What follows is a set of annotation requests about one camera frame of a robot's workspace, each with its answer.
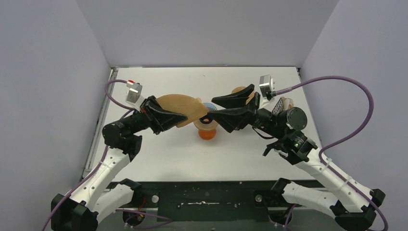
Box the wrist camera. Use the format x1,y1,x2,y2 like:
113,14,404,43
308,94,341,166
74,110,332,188
126,79,145,111
259,75,276,108

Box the round wooden ring stand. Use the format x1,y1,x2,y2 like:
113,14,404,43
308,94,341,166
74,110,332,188
193,120,218,131

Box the orange coffee filter box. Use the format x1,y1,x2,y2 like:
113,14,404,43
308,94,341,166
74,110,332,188
271,97,294,115

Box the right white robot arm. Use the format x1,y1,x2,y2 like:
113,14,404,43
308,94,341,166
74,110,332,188
209,85,385,231

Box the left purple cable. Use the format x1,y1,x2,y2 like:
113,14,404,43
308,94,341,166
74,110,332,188
40,79,174,231

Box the orange translucent dripper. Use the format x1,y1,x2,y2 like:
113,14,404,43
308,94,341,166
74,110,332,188
198,129,217,140

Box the brown paper coffee filter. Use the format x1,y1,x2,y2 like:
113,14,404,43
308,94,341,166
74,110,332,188
231,86,255,104

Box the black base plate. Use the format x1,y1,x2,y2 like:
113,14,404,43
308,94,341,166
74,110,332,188
78,180,319,223

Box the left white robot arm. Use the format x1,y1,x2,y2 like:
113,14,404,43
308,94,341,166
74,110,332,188
49,96,190,231

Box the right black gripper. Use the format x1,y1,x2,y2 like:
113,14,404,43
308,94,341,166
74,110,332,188
207,85,286,139

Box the purple cable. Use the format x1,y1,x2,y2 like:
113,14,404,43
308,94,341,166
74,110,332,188
274,75,389,231
40,79,174,231

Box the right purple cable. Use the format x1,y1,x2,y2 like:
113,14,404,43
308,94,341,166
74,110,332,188
274,75,389,231

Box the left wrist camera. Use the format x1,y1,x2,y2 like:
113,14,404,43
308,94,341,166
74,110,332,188
126,79,145,111

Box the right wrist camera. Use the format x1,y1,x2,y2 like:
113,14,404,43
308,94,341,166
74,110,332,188
259,75,276,108

